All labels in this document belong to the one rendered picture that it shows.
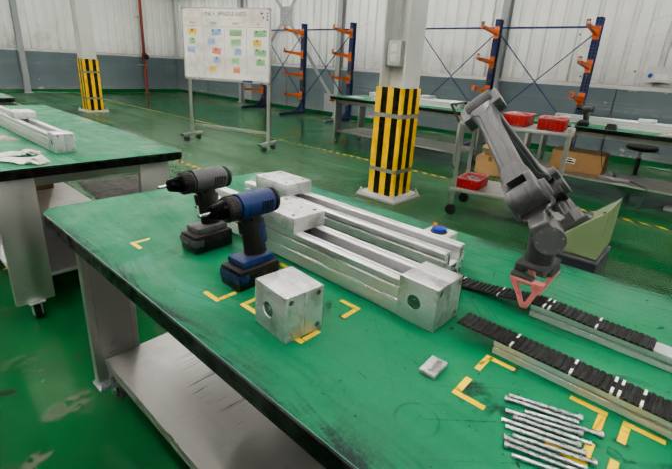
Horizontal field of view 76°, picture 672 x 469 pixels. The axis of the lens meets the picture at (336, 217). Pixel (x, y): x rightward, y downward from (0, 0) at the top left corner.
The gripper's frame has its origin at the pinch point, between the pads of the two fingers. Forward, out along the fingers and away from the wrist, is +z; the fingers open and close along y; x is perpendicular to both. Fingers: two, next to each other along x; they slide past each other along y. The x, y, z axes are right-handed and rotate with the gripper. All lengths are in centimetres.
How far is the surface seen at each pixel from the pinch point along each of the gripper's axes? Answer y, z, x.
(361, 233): 5.1, -2.6, -44.7
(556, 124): -286, -11, -85
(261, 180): 6, -8, -89
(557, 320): 1.3, 2.0, 6.6
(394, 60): -260, -54, -231
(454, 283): 17.6, -5.8, -9.9
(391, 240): 4.0, -3.3, -35.3
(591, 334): 1.3, 2.1, 13.1
